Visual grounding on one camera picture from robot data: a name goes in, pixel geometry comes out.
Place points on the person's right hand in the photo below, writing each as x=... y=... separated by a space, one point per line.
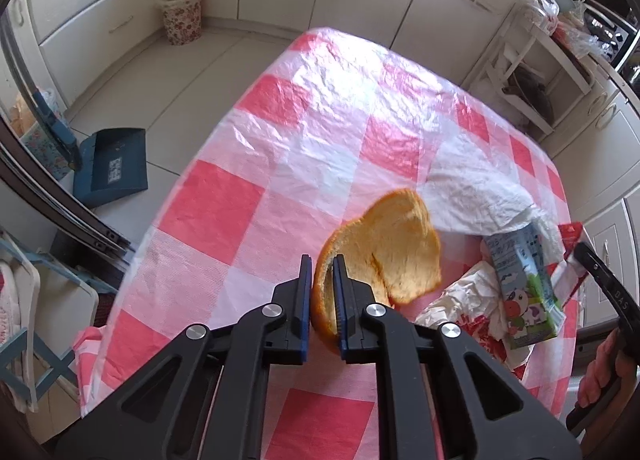
x=600 y=375

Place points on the red checked plastic tablecloth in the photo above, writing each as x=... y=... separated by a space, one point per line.
x=260 y=190

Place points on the grey sliding door frame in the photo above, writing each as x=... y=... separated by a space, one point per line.
x=45 y=190

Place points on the floral patterned box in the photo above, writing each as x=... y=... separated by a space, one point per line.
x=42 y=146

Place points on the red foil wrapper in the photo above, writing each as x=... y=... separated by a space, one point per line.
x=571 y=245

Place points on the clear plastic bag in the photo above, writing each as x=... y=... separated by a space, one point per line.
x=580 y=38

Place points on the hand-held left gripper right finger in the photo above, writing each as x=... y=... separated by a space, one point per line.
x=341 y=312

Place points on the black toaster oven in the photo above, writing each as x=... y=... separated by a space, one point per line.
x=609 y=33

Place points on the milk carton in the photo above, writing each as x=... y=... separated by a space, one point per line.
x=525 y=285

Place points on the white trolley rack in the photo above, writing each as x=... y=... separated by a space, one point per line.
x=500 y=65

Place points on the dark wok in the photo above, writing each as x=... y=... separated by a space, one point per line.
x=532 y=94

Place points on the floral waste bin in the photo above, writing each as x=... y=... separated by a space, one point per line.
x=182 y=16

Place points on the large orange peel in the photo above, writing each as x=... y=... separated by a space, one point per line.
x=395 y=250

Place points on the blue dustpan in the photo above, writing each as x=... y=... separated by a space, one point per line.
x=112 y=163

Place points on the white plastic bag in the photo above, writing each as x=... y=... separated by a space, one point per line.
x=475 y=195
x=547 y=6

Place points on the blue and white shoe rack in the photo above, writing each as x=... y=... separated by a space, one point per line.
x=65 y=300

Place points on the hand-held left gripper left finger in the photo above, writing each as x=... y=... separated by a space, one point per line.
x=303 y=312

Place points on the crumpled white red packet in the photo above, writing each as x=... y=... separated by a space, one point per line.
x=465 y=305

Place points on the white drawer cabinet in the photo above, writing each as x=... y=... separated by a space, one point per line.
x=100 y=5
x=615 y=130

